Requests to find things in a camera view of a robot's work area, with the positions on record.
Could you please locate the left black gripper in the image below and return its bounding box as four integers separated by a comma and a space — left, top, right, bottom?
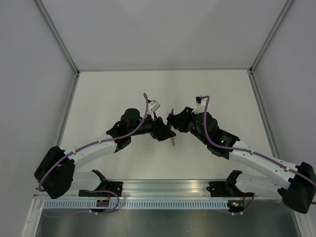
129, 111, 176, 142

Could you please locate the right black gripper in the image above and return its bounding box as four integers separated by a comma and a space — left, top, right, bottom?
167, 107, 209, 145

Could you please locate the black purple-tipped marker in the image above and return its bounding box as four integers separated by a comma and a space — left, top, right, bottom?
167, 109, 174, 127

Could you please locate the orange highlighter pen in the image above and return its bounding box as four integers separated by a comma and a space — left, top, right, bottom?
171, 137, 176, 146

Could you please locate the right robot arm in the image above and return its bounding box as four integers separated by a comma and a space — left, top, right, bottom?
167, 107, 316, 214

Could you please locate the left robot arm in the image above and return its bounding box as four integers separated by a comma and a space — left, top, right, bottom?
34, 108, 176, 199

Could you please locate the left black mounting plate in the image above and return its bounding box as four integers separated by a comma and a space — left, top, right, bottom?
79, 181, 123, 198

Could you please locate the black mounting plate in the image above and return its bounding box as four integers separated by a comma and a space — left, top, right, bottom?
79, 181, 123, 198
206, 181, 253, 198

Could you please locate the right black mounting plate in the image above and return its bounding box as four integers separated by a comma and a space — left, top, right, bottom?
206, 181, 253, 198

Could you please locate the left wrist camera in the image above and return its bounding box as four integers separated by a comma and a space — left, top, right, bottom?
148, 100, 160, 120

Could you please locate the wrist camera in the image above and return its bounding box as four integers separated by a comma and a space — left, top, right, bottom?
192, 96, 207, 115
148, 100, 160, 120

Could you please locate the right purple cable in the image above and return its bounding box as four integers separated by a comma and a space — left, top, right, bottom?
202, 95, 316, 187

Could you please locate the purple cable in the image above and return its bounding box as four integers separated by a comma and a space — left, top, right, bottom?
202, 95, 316, 187
37, 92, 151, 193

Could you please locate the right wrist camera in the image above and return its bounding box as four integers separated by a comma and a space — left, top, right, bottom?
192, 96, 207, 115

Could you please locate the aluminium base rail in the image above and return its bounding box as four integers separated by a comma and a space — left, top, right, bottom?
33, 179, 303, 199

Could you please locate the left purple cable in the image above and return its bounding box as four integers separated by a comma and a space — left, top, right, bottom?
37, 92, 151, 193

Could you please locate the right aluminium frame post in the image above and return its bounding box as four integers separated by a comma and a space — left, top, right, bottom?
248, 0, 296, 75

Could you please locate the aluminium frame post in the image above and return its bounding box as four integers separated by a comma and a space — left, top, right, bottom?
248, 0, 296, 75
33, 0, 80, 75

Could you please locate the white slotted cable duct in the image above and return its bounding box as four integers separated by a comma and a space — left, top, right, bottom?
44, 199, 228, 210

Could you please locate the left aluminium frame post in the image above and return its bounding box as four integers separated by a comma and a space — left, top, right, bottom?
33, 0, 80, 75

